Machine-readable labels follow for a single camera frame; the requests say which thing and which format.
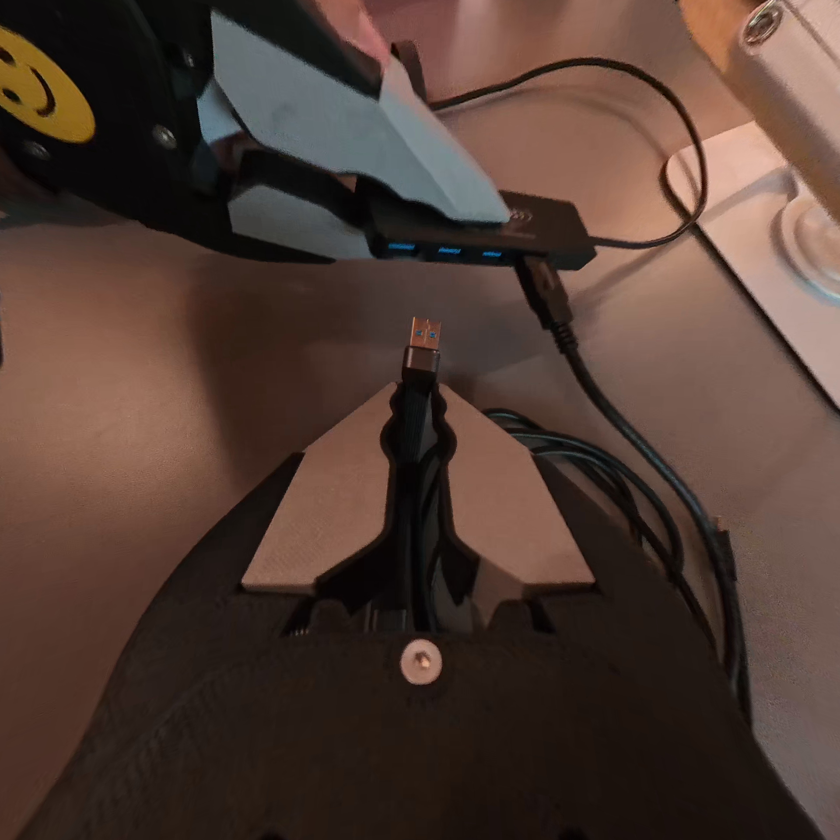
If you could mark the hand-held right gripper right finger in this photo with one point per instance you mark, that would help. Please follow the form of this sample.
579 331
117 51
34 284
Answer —
505 512

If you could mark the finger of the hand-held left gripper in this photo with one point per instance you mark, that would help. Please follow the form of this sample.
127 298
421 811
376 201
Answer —
328 124
289 223

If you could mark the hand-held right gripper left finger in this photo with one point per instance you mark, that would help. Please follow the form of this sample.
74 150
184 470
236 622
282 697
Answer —
328 512

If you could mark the black USB hub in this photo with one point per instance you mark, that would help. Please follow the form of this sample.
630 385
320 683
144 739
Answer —
551 220

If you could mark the white sign stand base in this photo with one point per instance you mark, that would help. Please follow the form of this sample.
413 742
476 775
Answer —
741 216

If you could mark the wooden sign board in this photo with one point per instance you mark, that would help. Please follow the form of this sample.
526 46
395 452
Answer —
712 39

